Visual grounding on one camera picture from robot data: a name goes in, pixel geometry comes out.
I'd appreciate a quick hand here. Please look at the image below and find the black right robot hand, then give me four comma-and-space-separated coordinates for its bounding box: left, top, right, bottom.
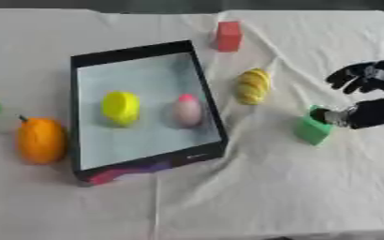
308, 59, 384, 130

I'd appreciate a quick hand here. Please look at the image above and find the black box with white inside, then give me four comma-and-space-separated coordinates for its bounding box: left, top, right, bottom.
68, 39, 230, 187

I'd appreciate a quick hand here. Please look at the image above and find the yellow toy bread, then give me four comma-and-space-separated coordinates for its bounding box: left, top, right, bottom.
232, 67, 274, 106

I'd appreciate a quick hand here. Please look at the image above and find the red block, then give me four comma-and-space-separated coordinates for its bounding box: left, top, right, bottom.
210, 21, 244, 53

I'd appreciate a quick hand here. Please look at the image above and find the pink toy egg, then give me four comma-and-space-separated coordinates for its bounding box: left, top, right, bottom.
170, 93, 205, 128

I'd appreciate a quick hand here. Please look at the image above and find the yellow round toy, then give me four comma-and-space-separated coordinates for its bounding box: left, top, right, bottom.
100, 90, 143, 128

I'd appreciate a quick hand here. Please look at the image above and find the orange toy pumpkin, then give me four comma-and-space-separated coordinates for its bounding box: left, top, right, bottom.
15, 114, 69, 166

